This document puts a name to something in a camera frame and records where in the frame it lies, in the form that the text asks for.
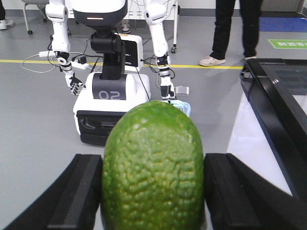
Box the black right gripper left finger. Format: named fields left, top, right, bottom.
left=6, top=154, right=102, bottom=230

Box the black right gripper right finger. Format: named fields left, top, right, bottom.
left=204, top=153, right=307, bottom=230

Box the green avocado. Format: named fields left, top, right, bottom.
left=101, top=101, right=204, bottom=230

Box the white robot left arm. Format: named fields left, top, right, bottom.
left=144, top=0, right=170, bottom=77

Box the light blue plastic basket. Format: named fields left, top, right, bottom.
left=164, top=100, right=191, bottom=117

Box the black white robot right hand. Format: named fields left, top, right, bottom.
left=65, top=72, right=86, bottom=95

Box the black white robot left hand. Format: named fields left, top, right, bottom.
left=160, top=76, right=176, bottom=103

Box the grey foot pedal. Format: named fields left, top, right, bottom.
left=175, top=86, right=189, bottom=95

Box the white power strip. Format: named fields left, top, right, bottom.
left=71, top=61, right=89, bottom=70

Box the person in dark trousers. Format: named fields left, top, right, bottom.
left=198, top=0, right=263, bottom=67

